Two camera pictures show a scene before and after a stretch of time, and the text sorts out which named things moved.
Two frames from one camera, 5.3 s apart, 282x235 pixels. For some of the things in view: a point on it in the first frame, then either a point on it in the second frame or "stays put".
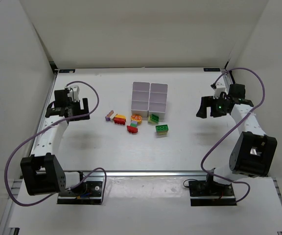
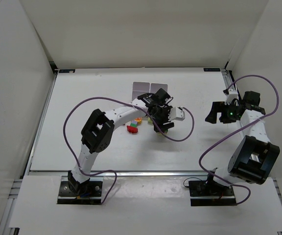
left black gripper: x=77 y=112 -> x=162 y=121
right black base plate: x=211 y=193 stays put
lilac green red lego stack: x=132 y=128 stays put
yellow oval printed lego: x=136 y=117 stays put
